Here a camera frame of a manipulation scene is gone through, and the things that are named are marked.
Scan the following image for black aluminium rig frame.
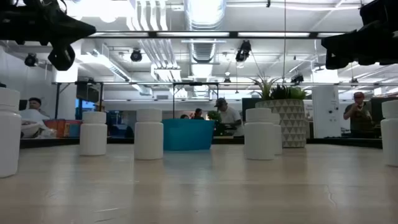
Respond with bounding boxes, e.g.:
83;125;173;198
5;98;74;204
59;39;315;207
19;136;383;149

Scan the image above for black ceiling spotlight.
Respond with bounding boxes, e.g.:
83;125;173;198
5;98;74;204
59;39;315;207
234;39;252;63
24;52;39;67
290;73;305;85
129;48;143;63

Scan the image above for white plastic bag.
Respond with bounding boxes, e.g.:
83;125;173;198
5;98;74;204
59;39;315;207
19;108;50;125

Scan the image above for dark cabinet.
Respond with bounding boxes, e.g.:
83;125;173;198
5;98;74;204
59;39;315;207
369;96;384;139

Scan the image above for silver ventilation duct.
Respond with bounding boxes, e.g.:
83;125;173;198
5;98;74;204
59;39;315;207
183;0;227;65

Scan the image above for spiky pale green plant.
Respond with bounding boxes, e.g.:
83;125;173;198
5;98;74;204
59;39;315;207
249;72;280;101

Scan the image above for orange and blue box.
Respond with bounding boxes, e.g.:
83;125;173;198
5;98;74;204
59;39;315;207
43;119;81;138

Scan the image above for white triangle-patterned planter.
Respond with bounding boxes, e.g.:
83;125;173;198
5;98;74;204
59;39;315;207
255;98;307;149

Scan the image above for teal plastic basket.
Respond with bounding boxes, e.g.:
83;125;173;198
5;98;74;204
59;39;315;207
162;118;216;152

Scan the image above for black overhead light bar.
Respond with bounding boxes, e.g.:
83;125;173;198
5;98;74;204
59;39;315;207
88;30;351;39

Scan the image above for small green background plant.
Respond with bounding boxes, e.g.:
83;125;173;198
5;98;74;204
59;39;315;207
207;110;222;123

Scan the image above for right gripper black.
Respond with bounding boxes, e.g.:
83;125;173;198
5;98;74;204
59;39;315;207
321;19;386;71

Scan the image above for black hanging monitor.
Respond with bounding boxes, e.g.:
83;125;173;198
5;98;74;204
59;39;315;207
76;80;104;104

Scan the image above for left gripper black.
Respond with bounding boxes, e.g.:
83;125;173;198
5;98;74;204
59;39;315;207
27;0;96;72

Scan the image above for thin hanging cord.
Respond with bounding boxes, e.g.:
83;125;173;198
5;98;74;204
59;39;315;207
282;0;287;84

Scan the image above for white square pillar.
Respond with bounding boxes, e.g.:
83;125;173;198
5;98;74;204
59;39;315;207
312;67;341;139

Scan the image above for dark green succulent plant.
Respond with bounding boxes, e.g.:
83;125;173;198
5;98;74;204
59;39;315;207
269;84;309;101

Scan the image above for clear plastic bag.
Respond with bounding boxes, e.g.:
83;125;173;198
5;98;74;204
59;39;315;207
39;126;58;139

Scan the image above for grey distant frame rail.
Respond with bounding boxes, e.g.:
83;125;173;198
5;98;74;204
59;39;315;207
51;81;398;87

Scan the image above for white bowl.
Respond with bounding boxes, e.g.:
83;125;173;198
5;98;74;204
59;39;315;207
20;120;41;139

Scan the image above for white pill bottle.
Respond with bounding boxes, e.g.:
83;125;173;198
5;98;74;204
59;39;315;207
134;108;164;161
244;108;275;161
80;111;108;156
381;99;398;167
271;113;283;156
0;87;22;178

